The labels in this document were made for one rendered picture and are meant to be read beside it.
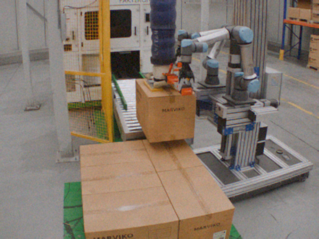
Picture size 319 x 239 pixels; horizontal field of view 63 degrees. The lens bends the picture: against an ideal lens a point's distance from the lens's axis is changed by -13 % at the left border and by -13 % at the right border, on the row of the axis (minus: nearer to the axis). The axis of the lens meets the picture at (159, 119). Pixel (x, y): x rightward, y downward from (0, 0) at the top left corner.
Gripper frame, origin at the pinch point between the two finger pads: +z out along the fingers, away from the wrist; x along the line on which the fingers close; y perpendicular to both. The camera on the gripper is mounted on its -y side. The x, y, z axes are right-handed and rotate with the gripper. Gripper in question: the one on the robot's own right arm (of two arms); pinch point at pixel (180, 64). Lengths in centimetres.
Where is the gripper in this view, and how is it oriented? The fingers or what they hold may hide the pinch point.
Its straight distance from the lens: 299.0
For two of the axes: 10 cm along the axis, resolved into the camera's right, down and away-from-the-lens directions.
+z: 0.0, 9.2, 4.0
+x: 9.7, -1.0, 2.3
